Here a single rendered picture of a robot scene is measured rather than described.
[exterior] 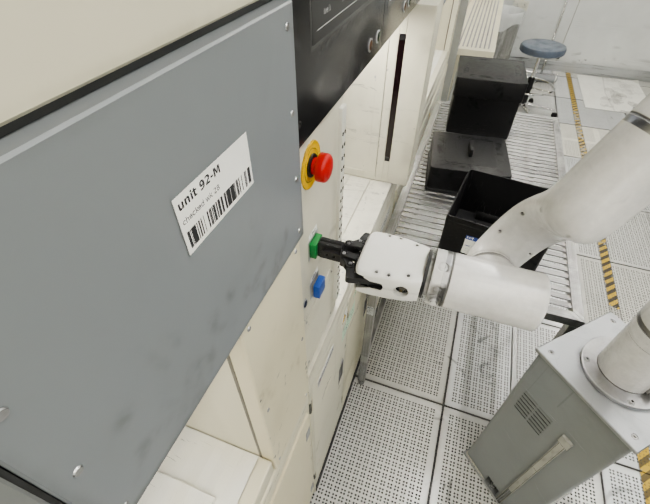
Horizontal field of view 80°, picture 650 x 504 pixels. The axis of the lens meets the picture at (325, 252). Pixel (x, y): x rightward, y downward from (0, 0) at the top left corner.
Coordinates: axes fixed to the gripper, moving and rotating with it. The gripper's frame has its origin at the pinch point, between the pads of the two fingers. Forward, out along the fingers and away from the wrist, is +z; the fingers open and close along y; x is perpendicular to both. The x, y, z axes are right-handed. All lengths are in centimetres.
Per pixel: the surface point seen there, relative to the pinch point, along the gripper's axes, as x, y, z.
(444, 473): -120, 17, -41
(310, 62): 28.4, -0.6, 2.5
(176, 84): 34.5, -23.6, 1.8
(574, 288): -44, 52, -58
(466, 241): -34, 50, -25
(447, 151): -34, 100, -12
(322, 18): 31.9, 3.1, 2.5
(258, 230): 17.8, -17.3, 1.7
